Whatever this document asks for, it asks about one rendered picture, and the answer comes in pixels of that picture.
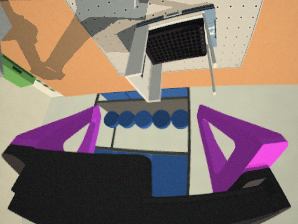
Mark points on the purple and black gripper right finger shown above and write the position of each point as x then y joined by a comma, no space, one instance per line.
255,147

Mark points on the black well plate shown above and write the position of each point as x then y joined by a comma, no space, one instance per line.
182,36

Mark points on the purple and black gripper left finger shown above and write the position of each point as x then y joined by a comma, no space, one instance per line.
53,135

